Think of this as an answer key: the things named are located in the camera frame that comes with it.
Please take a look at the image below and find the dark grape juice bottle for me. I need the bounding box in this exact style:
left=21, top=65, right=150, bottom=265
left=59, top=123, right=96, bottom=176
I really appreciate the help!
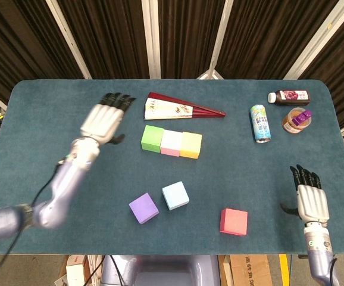
left=267, top=89, right=311, bottom=107

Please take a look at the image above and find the white frame post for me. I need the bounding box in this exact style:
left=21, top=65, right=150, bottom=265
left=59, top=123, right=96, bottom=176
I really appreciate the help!
left=45, top=0, right=93, bottom=80
left=140, top=0, right=162, bottom=80
left=283, top=0, right=344, bottom=80
left=195, top=0, right=235, bottom=80

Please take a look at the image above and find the green foam cube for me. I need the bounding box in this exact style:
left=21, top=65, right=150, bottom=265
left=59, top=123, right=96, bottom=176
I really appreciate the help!
left=140, top=125, right=164, bottom=153

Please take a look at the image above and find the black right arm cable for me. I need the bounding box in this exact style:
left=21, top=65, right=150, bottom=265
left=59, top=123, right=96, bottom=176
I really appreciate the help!
left=328, top=257, right=339, bottom=286

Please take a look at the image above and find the grey robot torso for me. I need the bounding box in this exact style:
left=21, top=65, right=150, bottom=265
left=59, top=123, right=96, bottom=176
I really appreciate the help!
left=100, top=254, right=222, bottom=286

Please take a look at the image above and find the light blue foam cube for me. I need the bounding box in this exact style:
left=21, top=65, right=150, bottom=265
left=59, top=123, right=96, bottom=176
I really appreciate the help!
left=161, top=181, right=190, bottom=211

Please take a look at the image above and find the purple plastic toy block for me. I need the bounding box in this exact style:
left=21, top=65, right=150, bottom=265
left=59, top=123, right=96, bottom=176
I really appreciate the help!
left=292, top=109, right=313, bottom=127

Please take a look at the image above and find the teal felt table cover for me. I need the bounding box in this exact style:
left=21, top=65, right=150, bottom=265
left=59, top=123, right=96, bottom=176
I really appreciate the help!
left=0, top=79, right=344, bottom=256

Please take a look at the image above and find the orange labelled jar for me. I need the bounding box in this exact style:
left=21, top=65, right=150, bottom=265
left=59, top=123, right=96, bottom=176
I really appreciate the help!
left=281, top=107, right=312, bottom=134

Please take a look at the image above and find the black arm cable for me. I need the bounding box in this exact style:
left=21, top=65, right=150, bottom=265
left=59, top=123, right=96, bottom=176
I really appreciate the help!
left=0, top=160, right=67, bottom=286
left=328, top=257, right=339, bottom=286

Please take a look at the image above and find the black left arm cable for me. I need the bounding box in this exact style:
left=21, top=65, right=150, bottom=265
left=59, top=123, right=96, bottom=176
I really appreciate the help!
left=0, top=160, right=67, bottom=286

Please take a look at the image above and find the pink foam cube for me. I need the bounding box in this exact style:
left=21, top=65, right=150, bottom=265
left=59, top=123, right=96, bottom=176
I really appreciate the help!
left=160, top=129, right=183, bottom=157

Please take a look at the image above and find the brown cardboard box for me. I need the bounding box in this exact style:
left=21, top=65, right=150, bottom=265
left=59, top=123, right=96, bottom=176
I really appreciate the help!
left=230, top=254, right=274, bottom=286

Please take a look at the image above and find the red foam cube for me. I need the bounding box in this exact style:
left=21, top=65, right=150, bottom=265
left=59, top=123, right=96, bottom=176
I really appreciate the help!
left=219, top=208, right=249, bottom=237

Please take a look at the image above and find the white cardboard box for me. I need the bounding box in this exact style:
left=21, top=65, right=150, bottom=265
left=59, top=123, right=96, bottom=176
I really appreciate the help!
left=54, top=254, right=106, bottom=286

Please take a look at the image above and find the purple foam cube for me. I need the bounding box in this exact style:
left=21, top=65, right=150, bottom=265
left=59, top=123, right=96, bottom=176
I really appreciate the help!
left=129, top=192, right=160, bottom=225

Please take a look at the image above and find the light blue drink can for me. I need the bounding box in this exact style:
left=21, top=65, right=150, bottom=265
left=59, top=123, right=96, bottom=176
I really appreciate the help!
left=249, top=104, right=272, bottom=144

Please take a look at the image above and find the yellow foam cube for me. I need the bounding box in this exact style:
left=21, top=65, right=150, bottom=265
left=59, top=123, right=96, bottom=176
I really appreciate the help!
left=179, top=131, right=203, bottom=160

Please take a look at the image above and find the yellow floor strip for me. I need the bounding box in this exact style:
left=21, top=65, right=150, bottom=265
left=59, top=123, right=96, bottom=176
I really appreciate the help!
left=279, top=254, right=292, bottom=286

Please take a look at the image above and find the red paper folding fan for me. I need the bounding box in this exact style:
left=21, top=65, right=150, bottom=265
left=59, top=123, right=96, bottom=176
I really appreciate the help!
left=143, top=92, right=227, bottom=121

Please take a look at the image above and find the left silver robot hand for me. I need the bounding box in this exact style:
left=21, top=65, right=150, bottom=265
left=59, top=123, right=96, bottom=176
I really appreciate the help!
left=79, top=92, right=137, bottom=147

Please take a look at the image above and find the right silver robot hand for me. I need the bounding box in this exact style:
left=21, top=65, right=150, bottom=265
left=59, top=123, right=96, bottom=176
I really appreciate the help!
left=280, top=164, right=330, bottom=224

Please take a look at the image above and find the light wooden board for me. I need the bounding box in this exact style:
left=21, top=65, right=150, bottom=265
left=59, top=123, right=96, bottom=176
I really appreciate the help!
left=218, top=255, right=234, bottom=286

